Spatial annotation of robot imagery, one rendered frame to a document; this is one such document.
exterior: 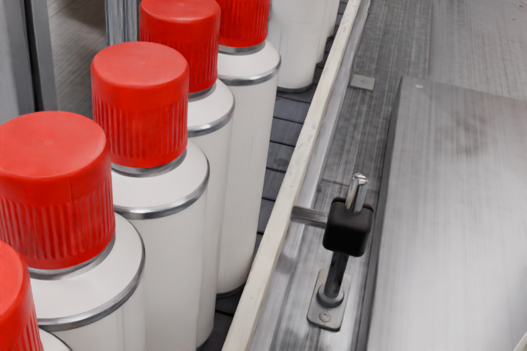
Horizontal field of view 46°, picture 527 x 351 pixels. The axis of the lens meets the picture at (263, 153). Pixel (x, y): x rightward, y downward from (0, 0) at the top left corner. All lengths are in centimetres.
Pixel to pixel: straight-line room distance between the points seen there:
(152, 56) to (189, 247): 8
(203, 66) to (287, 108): 33
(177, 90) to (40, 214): 6
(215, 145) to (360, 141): 39
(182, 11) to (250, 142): 10
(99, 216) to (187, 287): 9
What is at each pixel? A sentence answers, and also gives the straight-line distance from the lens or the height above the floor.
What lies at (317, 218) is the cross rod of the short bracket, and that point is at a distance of 42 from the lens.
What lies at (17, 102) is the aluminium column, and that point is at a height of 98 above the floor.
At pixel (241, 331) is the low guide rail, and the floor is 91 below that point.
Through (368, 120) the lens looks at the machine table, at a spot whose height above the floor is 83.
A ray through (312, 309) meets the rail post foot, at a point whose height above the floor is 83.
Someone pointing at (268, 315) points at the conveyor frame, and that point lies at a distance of 40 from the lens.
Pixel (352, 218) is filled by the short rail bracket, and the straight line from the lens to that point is 41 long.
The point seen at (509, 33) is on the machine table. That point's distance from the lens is 100.
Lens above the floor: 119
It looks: 36 degrees down
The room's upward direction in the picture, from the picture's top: 8 degrees clockwise
